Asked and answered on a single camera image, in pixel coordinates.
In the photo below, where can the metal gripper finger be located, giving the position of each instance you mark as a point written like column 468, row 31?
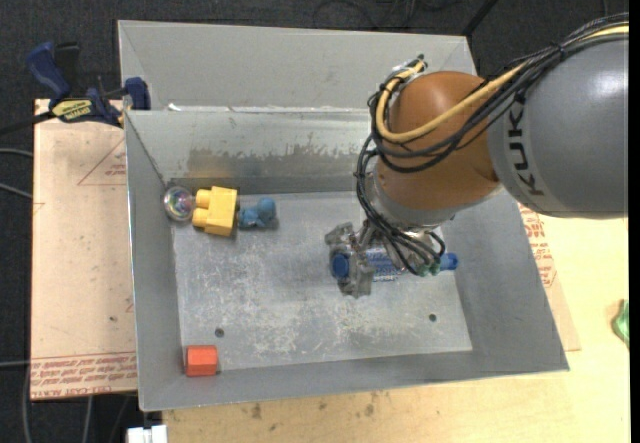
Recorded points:
column 339, row 235
column 356, row 283

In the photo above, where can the blue capped bottle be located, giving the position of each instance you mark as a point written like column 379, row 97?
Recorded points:
column 342, row 264

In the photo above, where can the grey metal bin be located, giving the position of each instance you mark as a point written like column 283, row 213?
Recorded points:
column 300, row 301

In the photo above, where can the blue toy figure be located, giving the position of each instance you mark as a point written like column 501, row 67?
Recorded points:
column 259, row 213

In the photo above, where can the yellow toy building block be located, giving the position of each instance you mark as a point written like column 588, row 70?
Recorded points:
column 217, row 212

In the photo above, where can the clear glass ball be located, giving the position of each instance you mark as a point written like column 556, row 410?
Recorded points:
column 178, row 203

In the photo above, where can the orange cube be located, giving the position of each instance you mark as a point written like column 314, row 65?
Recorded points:
column 201, row 361

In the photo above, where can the green soft thing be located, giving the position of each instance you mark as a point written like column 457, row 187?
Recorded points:
column 622, row 323

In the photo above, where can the brown cardboard board red print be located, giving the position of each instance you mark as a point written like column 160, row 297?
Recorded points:
column 75, row 256

